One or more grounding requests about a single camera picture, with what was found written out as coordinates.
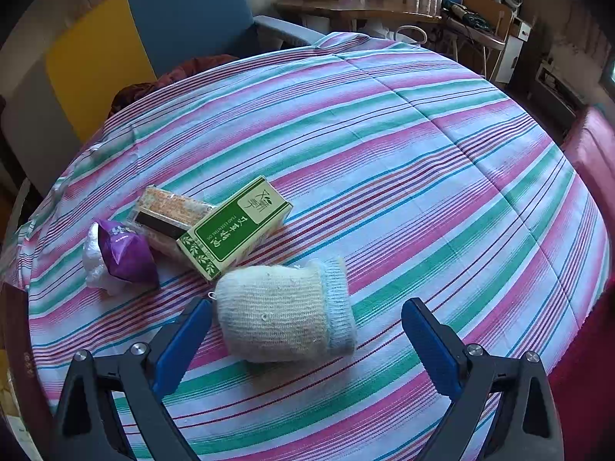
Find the purple snack packet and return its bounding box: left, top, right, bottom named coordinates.
left=96, top=219, right=158, bottom=285

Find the green white carton box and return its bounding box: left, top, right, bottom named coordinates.
left=176, top=176, right=293, bottom=281

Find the silver wrapped packet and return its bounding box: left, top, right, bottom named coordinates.
left=82, top=222, right=126, bottom=295

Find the cracker snack package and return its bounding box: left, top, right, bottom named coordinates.
left=125, top=185, right=215, bottom=265

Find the gold rectangular tray box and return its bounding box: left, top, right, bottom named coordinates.
left=1, top=282, right=53, bottom=460

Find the striped pink green tablecloth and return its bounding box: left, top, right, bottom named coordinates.
left=1, top=33, right=612, bottom=460

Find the dark red cloth on chair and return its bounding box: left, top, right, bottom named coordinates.
left=107, top=54, right=238, bottom=118

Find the grey yellow blue armchair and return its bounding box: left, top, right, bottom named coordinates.
left=1, top=0, right=320, bottom=194

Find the wooden side table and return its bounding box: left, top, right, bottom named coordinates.
left=274, top=0, right=442, bottom=31

